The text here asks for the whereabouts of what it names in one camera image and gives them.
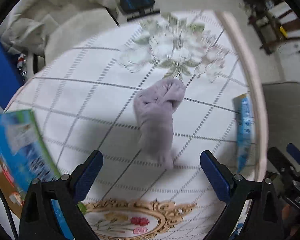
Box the person's hand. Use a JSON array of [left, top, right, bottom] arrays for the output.
[[281, 204, 299, 236]]

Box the grey chair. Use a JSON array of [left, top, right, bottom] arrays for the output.
[[261, 81, 300, 156]]

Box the light blue narrow packet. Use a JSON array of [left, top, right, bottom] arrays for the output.
[[233, 93, 253, 173]]

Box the brown cardboard box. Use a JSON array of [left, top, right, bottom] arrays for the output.
[[0, 109, 75, 240]]

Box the dark wooden shelf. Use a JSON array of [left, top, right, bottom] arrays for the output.
[[248, 1, 300, 55]]

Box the lavender fuzzy cloth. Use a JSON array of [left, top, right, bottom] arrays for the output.
[[133, 79, 186, 168]]

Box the blue flat board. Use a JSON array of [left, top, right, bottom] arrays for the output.
[[0, 42, 24, 109]]

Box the white puffy jacket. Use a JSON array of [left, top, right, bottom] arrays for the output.
[[0, 0, 120, 55]]

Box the beige sofa chair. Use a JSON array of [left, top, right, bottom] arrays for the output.
[[25, 8, 119, 79]]

